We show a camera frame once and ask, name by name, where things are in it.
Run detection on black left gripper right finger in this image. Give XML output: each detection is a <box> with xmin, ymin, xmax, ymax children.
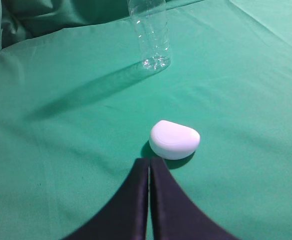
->
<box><xmin>150</xmin><ymin>158</ymin><xmax>237</xmax><ymax>240</ymax></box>

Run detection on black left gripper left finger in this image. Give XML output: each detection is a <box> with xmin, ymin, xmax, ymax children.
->
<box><xmin>65</xmin><ymin>158</ymin><xmax>150</xmax><ymax>240</ymax></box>

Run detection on white rounded plastic case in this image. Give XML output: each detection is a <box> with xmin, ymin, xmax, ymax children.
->
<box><xmin>149</xmin><ymin>120</ymin><xmax>200</xmax><ymax>160</ymax></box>

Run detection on green tablecloth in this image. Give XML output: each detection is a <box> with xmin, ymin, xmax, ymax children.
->
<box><xmin>0</xmin><ymin>0</ymin><xmax>292</xmax><ymax>240</ymax></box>

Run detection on clear plastic bottle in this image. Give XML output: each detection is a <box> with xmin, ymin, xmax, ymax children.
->
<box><xmin>127</xmin><ymin>0</ymin><xmax>171</xmax><ymax>72</ymax></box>

